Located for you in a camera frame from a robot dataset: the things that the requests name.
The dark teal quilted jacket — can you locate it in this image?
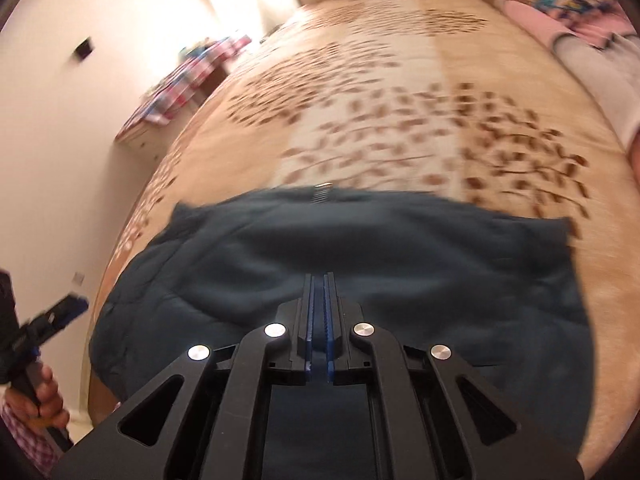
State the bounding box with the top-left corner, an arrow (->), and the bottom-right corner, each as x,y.
89,184 -> 597,480

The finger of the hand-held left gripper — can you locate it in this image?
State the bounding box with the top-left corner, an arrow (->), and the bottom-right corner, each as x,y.
22,294 -> 90,347

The pink brown patchwork blanket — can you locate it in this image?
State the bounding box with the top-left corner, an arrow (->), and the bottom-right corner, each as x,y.
492,0 -> 640,161

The white drawer cabinet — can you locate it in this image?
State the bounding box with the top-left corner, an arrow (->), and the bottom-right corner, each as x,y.
114,127 -> 168,162

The beige leaf print blanket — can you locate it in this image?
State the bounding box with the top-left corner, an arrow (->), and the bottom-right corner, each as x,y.
90,0 -> 640,466

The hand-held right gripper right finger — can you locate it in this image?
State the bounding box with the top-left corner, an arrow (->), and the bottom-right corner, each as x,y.
323,273 -> 584,480

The plaid tablecloth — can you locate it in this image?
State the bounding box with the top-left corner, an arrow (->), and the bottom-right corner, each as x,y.
116,34 -> 252,127

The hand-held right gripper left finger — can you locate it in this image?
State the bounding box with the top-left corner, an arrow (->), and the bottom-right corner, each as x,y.
70,273 -> 321,480

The person's left hand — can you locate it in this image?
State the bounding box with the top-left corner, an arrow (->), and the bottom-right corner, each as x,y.
4,364 -> 71,429

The person's left forearm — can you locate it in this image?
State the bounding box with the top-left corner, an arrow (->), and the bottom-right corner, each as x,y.
0,396 -> 57,479

